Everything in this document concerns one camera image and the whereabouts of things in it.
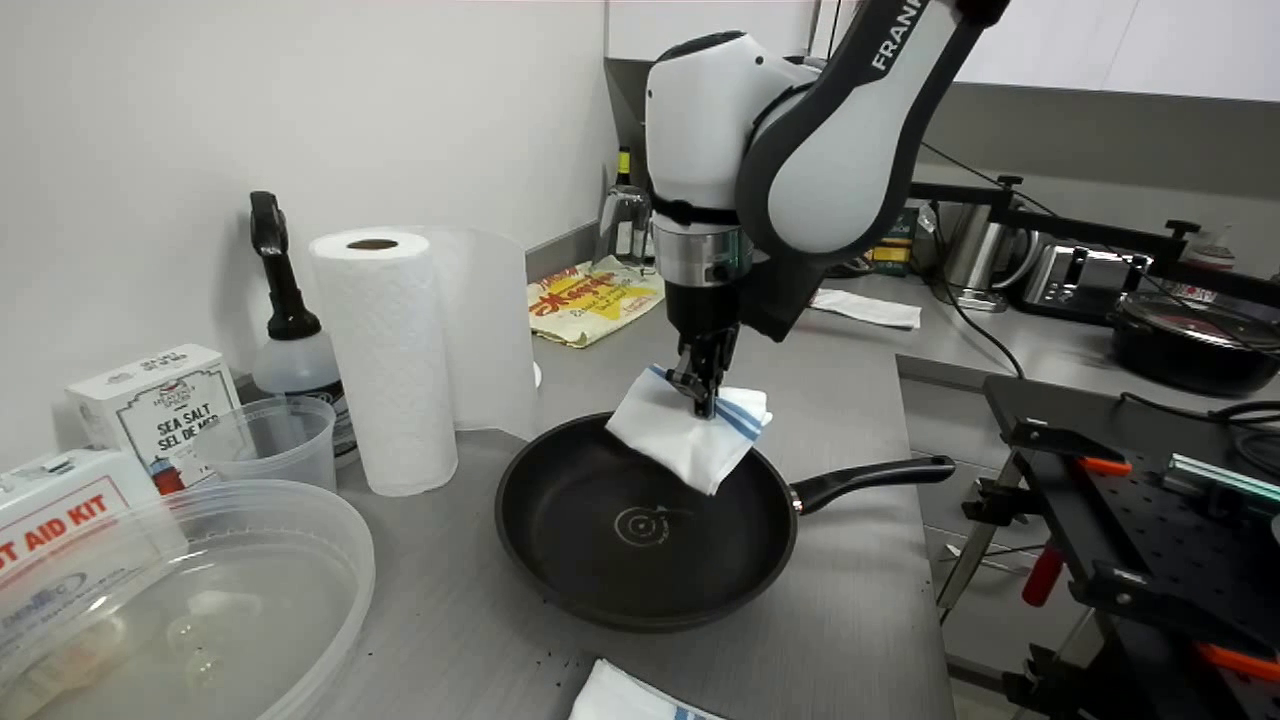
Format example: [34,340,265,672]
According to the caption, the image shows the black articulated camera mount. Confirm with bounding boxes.
[912,170,1280,306]

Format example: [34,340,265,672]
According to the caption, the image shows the white blue-striped towel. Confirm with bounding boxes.
[568,657,732,720]
[603,365,777,500]

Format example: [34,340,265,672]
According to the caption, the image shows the black round hotplate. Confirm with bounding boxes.
[1107,284,1280,400]

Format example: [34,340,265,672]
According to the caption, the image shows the spray bottle with black trigger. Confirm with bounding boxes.
[243,186,345,400]

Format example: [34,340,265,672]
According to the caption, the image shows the white folded cloth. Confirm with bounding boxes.
[808,284,929,334]

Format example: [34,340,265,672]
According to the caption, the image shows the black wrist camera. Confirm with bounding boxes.
[732,247,838,343]

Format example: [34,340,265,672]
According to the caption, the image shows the chrome toaster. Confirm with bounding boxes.
[1016,236,1160,323]

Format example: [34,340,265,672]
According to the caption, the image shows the clear plastic cup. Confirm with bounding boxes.
[212,391,340,496]

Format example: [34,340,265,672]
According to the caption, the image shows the orange-handled table clamp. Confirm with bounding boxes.
[1074,451,1140,483]
[1194,637,1280,693]

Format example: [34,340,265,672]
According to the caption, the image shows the white first aid kit box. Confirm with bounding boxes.
[0,447,194,642]

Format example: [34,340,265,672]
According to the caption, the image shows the clear plastic bowl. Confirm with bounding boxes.
[0,477,382,720]

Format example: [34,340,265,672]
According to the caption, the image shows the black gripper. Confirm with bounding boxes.
[661,275,743,425]

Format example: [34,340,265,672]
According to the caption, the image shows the black nonstick frying pan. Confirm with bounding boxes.
[494,406,961,637]

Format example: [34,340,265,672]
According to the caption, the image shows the white sea salt box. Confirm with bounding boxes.
[62,340,258,500]

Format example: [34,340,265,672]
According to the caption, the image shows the dark bottle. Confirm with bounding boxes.
[596,148,661,264]

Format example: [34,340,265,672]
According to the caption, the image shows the chrome kettle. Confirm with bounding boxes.
[942,202,1034,302]

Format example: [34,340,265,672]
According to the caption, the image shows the yellow and black box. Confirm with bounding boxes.
[856,197,937,275]

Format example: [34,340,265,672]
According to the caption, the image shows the white paper towel roll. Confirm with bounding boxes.
[310,225,463,500]

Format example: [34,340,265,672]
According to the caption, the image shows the red-handled table clamp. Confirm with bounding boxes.
[1016,538,1074,613]

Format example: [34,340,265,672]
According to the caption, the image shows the black perforated robot table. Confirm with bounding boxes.
[986,375,1280,720]

